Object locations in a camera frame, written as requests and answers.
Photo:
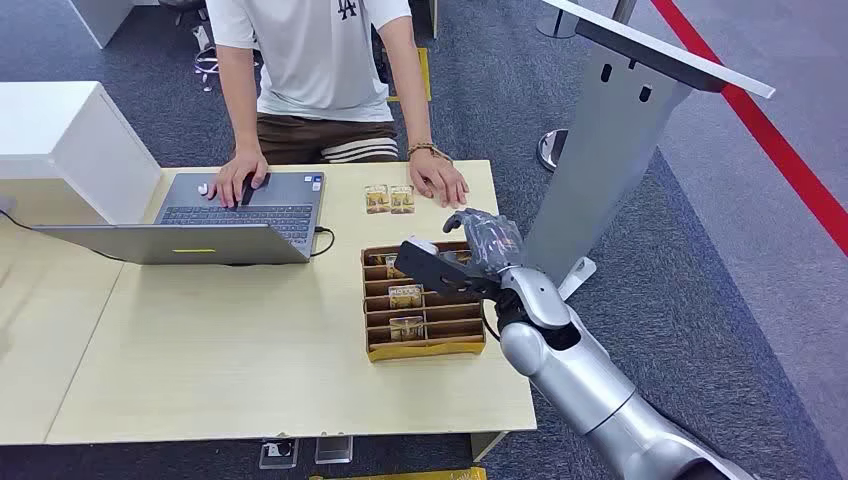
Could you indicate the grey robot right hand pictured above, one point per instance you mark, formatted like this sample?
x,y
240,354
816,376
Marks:
x,y
493,242

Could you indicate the person's left hand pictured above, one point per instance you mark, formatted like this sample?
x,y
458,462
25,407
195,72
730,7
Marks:
x,y
437,177

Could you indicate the person's right hand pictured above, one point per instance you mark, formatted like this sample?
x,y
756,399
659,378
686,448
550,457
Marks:
x,y
238,175

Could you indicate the person's left forearm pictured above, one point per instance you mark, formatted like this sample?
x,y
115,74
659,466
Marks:
x,y
411,99

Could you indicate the person's right forearm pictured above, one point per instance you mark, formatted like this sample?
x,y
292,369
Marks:
x,y
238,112

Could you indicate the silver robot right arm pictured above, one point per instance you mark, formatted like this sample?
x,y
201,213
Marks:
x,y
583,384

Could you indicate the brown cardboard card organizer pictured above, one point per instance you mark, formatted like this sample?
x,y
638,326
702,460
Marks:
x,y
424,351

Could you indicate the person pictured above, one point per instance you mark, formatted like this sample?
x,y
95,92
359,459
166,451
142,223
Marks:
x,y
318,60

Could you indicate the small white object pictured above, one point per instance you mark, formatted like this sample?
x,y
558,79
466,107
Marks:
x,y
203,189

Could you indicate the grey laptop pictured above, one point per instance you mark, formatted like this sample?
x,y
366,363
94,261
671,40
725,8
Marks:
x,y
199,245

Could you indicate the yellow floor marker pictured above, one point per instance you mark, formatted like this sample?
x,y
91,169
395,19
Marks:
x,y
424,76

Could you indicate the chrome stanchion base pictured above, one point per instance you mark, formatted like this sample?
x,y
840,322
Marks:
x,y
551,150

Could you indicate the grey metal sign stand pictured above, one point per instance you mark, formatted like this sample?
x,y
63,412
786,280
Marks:
x,y
603,152

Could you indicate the white cabinet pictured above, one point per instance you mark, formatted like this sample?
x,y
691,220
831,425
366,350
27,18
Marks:
x,y
60,132

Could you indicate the white furniture panel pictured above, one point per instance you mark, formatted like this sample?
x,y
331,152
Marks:
x,y
106,16

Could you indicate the yellow floor strip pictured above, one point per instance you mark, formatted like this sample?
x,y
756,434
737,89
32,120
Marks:
x,y
424,474

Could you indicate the metal floor socket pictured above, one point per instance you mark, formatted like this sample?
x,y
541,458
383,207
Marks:
x,y
278,454
333,450

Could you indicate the red barrier belt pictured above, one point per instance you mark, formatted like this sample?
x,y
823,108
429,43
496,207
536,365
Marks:
x,y
775,142

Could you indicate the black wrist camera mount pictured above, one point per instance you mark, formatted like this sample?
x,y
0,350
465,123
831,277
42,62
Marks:
x,y
430,268

